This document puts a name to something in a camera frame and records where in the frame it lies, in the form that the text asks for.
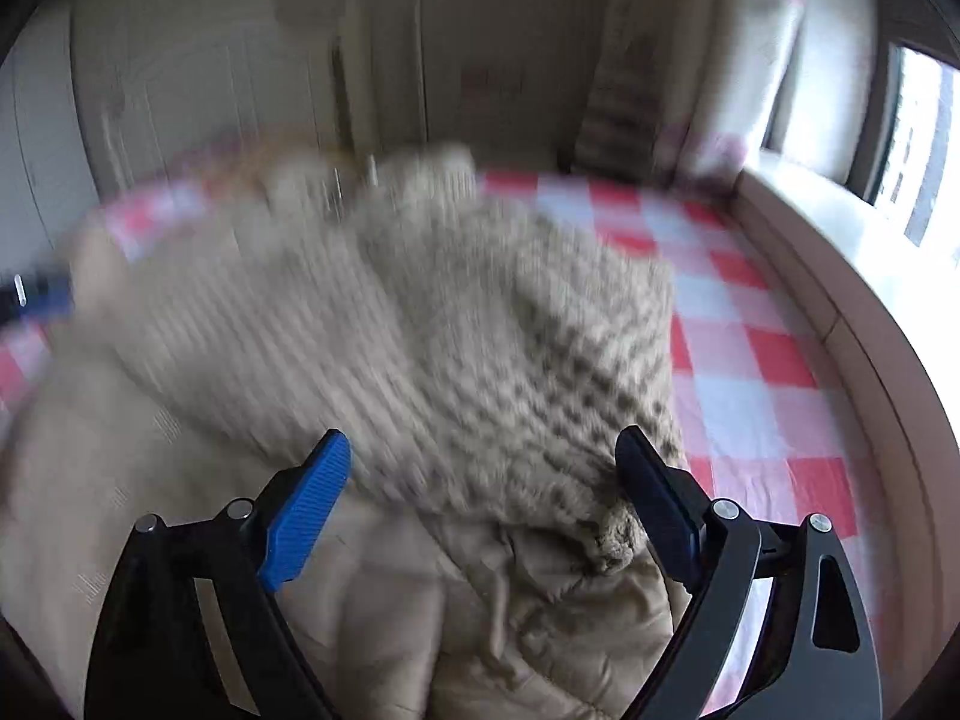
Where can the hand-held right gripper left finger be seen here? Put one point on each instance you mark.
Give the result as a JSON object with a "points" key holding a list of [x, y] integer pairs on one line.
{"points": [[311, 510]]}

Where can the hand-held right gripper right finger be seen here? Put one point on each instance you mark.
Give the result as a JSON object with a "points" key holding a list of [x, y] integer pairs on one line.
{"points": [[664, 510]]}

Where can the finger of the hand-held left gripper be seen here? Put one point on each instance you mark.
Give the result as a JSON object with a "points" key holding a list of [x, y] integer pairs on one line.
{"points": [[45, 294]]}

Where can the white wardrobe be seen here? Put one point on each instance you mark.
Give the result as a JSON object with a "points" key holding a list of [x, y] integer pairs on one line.
{"points": [[37, 150]]}

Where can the red white checkered bed sheet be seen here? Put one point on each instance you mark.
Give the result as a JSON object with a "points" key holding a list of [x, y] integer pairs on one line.
{"points": [[750, 360]]}

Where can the cream windowsill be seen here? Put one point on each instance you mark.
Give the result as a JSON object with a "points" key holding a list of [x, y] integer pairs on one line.
{"points": [[847, 262]]}

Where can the window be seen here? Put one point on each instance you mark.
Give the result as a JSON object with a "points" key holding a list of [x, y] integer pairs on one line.
{"points": [[915, 142]]}

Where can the patterned curtain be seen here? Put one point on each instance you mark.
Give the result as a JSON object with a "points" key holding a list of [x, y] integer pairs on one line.
{"points": [[720, 52]]}

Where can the wall socket panel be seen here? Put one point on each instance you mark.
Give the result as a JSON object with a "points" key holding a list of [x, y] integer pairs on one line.
{"points": [[491, 84]]}

